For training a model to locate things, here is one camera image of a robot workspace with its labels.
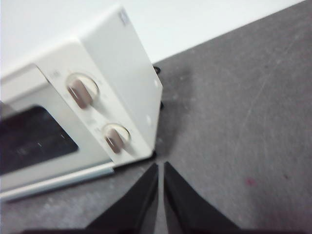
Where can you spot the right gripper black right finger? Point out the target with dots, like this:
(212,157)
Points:
(190,209)

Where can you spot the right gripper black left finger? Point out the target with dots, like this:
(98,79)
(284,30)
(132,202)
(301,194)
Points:
(136,209)

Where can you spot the black oven foot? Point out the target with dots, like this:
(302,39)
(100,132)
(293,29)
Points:
(155,153)

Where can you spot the beige round oven knob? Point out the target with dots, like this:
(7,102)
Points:
(115,139)
(81,90)

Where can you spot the silver oven crumb tray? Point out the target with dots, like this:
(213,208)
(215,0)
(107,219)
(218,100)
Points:
(61,182)

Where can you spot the white Toshiba toaster oven body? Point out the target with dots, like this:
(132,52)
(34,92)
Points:
(117,61)

